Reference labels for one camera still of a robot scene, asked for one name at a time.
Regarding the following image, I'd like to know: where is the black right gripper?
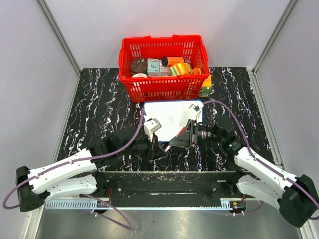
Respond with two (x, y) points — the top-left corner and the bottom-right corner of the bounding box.
(169, 119), (223, 148)

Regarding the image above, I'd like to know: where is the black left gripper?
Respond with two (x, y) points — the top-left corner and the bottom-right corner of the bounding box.
(119, 131), (167, 162)

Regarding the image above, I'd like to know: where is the red capped marker pen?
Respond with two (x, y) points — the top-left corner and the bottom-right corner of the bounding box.
(164, 134), (179, 152)

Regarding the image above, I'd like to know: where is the blue framed whiteboard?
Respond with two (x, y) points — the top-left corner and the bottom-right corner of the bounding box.
(144, 100), (203, 142)

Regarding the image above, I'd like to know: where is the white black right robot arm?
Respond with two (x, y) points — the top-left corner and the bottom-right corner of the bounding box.
(169, 117), (319, 228)

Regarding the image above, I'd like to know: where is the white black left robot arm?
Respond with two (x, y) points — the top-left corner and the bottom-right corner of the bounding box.
(16, 135), (167, 212)

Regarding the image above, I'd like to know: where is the red plastic shopping basket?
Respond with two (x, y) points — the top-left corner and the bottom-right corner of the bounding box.
(118, 35), (210, 102)

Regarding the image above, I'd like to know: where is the green yellow scrubber box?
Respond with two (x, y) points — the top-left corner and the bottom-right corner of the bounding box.
(198, 75), (212, 98)

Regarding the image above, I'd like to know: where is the orange snack packet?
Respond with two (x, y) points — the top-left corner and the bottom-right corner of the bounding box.
(189, 67), (201, 75)

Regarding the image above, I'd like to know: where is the yellow green sponge pack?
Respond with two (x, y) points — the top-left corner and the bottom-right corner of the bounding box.
(169, 62), (192, 76)

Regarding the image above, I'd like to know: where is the pink white small box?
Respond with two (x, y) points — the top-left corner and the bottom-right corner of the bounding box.
(159, 65), (171, 77)

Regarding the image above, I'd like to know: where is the white round lid container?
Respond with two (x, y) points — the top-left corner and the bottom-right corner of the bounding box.
(132, 73), (148, 78)

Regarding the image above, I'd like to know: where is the orange bottle blue cap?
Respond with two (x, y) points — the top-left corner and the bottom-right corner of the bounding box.
(161, 57), (184, 67)

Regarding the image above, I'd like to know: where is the teal snack box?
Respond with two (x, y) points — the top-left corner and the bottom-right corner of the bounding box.
(147, 58), (160, 77)

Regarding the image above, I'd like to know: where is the brown round bread pack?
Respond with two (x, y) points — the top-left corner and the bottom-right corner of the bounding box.
(130, 57), (148, 75)

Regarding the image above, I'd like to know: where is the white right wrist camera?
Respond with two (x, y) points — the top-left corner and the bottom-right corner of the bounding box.
(189, 104), (202, 122)

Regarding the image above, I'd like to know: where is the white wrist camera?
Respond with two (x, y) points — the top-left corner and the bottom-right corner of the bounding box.
(189, 104), (202, 122)
(144, 119), (161, 141)

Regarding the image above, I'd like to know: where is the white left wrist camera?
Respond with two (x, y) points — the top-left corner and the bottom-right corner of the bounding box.
(144, 119), (161, 141)

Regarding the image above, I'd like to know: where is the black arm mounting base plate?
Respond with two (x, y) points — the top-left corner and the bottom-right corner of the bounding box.
(91, 172), (243, 206)

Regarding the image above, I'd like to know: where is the white slotted cable duct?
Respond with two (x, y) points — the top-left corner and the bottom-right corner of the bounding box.
(44, 198), (233, 211)

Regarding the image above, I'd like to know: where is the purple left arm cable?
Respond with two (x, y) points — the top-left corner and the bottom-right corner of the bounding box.
(2, 107), (148, 230)

